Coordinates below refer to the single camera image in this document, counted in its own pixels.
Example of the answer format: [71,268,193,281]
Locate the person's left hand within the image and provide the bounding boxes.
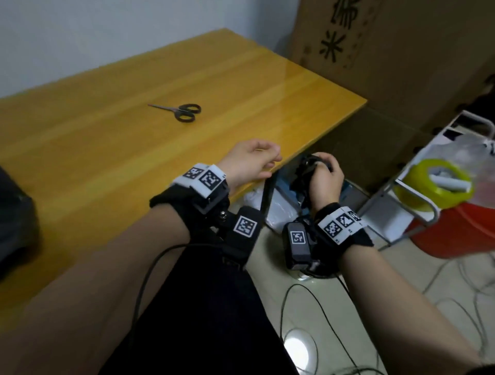
[218,139,283,194]

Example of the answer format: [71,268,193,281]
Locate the person's right hand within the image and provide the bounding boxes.
[307,152,345,214]

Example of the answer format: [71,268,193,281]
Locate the black strap bundle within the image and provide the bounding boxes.
[289,154,333,210]

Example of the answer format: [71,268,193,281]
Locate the person's right forearm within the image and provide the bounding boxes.
[339,244,484,375]

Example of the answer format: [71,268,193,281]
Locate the person's left forearm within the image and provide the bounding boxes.
[0,204,192,375]

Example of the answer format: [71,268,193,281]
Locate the blue package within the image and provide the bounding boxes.
[276,164,353,217]

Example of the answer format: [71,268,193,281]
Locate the black table leg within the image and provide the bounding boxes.
[259,171,279,218]

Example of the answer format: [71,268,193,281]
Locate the white plastic bag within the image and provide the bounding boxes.
[243,185,300,234]

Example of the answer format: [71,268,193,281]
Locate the right wristband with square markers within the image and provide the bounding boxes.
[312,203,375,252]

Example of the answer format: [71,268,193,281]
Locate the wristband with square markers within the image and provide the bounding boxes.
[149,163,230,236]
[312,203,375,252]

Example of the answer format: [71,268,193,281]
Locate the left wristband with square markers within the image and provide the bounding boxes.
[149,163,230,236]

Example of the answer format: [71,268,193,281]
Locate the white metal rack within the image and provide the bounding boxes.
[358,110,495,252]

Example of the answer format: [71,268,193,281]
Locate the green tape roll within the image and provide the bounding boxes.
[394,159,475,212]

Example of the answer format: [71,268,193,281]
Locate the large brown cardboard box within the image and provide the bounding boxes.
[290,0,495,134]

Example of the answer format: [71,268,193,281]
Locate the white paper roll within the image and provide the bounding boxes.
[428,174,475,194]

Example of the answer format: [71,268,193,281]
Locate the clear plastic bag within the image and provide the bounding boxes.
[437,132,495,210]

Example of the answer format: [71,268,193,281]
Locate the red plastic bucket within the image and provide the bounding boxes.
[406,201,495,259]

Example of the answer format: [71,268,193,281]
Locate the person's black trousers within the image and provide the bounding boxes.
[98,243,299,375]

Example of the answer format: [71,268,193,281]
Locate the dark grey bag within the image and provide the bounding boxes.
[0,166,40,280]

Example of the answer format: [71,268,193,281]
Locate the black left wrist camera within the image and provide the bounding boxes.
[221,206,260,268]

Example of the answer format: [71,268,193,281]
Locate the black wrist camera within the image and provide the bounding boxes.
[221,206,260,268]
[282,221,322,272]

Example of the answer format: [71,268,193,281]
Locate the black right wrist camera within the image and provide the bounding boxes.
[282,221,322,272]

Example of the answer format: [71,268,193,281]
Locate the black-handled scissors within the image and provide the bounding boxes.
[148,103,202,123]

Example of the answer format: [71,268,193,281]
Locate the black cable on floor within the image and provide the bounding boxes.
[279,275,387,375]

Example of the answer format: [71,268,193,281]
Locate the black cable on forearm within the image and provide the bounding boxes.
[129,243,221,350]

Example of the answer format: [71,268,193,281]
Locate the grey cables on floor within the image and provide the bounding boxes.
[421,253,495,362]

